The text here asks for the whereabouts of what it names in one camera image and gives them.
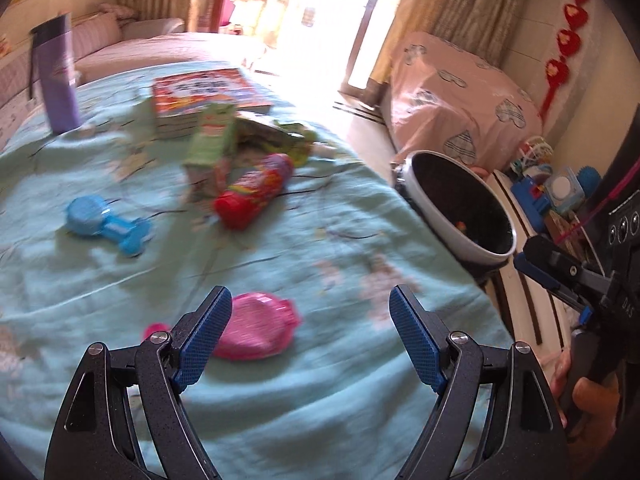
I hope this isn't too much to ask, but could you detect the balcony sliding door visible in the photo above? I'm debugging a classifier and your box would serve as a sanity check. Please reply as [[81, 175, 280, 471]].
[[342, 0, 403, 98]]

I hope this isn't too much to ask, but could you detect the red and purple snack tube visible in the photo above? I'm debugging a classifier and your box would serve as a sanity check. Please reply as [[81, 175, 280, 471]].
[[214, 153, 294, 231]]

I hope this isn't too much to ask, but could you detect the pink plastic toy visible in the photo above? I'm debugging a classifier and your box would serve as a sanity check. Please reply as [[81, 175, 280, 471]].
[[142, 292, 304, 362]]

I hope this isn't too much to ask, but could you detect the striped pink cushion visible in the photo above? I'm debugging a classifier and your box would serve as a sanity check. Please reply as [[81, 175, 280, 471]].
[[70, 12, 124, 61]]

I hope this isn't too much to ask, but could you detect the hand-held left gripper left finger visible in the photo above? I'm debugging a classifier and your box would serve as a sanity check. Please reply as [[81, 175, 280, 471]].
[[44, 285, 234, 480]]

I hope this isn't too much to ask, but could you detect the stack of picture books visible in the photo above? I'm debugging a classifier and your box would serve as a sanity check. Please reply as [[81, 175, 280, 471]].
[[151, 68, 274, 140]]

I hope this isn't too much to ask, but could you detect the red heart string decoration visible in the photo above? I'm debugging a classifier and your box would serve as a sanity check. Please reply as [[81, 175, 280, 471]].
[[543, 0, 592, 109]]

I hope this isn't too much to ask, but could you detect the yellow-green plastic bag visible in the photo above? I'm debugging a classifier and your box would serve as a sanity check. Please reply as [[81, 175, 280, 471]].
[[235, 111, 322, 168]]

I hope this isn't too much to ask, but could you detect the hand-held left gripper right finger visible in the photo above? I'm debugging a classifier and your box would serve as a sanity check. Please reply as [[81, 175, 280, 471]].
[[388, 284, 570, 480]]

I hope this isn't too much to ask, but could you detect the white bin with dark liner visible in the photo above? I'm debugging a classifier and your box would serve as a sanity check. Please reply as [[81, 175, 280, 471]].
[[394, 150, 518, 267]]

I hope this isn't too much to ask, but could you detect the blue plastic toy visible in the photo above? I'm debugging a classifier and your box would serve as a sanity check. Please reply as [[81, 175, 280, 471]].
[[64, 196, 154, 257]]

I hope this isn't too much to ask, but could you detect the purple water bottle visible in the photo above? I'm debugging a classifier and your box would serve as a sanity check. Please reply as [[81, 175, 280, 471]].
[[29, 12, 82, 137]]

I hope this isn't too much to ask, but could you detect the patterned sofa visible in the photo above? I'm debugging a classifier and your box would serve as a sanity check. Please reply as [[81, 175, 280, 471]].
[[0, 4, 268, 133]]

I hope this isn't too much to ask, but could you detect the pile of colourful toys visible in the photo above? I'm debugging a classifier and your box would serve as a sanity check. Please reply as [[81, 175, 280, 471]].
[[509, 135, 605, 243]]

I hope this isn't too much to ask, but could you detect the pink heart-print covered furniture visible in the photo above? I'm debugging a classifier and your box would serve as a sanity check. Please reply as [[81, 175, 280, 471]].
[[389, 30, 544, 173]]

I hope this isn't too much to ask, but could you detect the small green drink carton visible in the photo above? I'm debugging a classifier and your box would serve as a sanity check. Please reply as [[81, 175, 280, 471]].
[[181, 101, 239, 202]]

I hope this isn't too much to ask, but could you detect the person's right hand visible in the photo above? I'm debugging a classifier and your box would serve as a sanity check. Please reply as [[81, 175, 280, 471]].
[[550, 347, 628, 463]]

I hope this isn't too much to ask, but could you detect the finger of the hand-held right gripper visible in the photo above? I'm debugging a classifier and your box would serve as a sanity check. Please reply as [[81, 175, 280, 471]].
[[514, 234, 617, 292], [547, 279, 597, 328]]

